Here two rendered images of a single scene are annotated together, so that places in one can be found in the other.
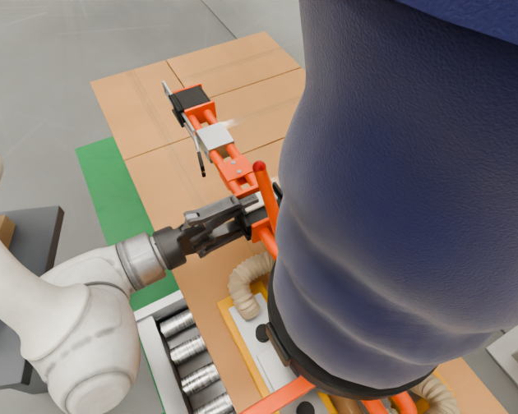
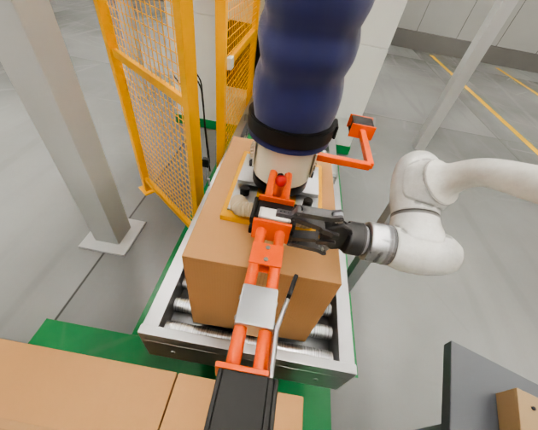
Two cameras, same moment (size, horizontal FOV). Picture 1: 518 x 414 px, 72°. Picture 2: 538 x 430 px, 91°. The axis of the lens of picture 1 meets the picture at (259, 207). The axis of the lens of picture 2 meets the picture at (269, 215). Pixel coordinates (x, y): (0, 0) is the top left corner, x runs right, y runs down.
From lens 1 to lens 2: 0.79 m
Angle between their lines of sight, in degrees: 77
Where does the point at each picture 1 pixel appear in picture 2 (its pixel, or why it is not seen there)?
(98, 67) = not seen: outside the picture
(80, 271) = (427, 228)
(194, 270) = (324, 266)
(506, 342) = (110, 248)
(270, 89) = not seen: outside the picture
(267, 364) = (315, 189)
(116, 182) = not seen: outside the picture
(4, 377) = (464, 351)
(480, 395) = (233, 149)
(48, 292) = (450, 166)
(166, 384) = (343, 307)
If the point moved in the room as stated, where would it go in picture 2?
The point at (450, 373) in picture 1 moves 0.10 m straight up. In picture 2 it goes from (235, 157) to (236, 132)
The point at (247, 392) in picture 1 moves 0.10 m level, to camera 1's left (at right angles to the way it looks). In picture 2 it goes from (326, 200) to (353, 217)
